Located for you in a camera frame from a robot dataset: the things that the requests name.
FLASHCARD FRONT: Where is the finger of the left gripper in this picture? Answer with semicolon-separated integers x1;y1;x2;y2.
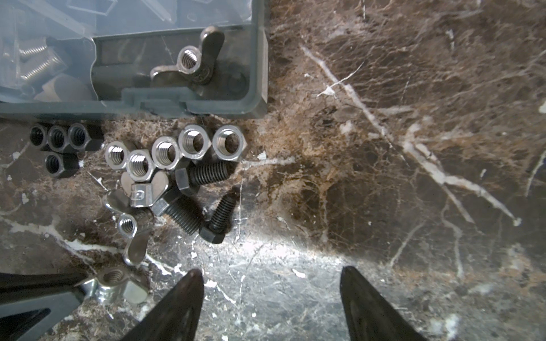
1;273;87;340

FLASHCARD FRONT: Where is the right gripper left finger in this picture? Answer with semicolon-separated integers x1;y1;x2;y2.
122;269;204;340

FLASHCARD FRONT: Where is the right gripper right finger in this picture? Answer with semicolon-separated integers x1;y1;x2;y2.
340;267;425;340

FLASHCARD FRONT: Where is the silver wing nut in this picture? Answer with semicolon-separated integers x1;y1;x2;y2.
75;267;149;305
149;26;225;85
117;210;154;267
102;170;171;214

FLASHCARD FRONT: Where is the silver threaded bolt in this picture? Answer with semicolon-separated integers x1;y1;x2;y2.
18;36;73;85

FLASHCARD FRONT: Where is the black hex bolt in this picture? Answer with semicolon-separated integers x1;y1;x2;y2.
174;159;236;192
150;188;205;235
199;188;240;244

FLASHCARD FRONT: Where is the black round nut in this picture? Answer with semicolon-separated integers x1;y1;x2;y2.
29;123;52;151
68;123;104;151
47;125;73;153
45;152;80;179

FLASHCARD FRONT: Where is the silver hex nut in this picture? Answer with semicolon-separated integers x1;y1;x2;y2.
152;136;181;171
105;141;136;171
212;124;247;163
178;124;212;161
126;149;156;183

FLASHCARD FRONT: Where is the clear plastic organizer box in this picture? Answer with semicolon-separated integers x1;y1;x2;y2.
1;1;268;121

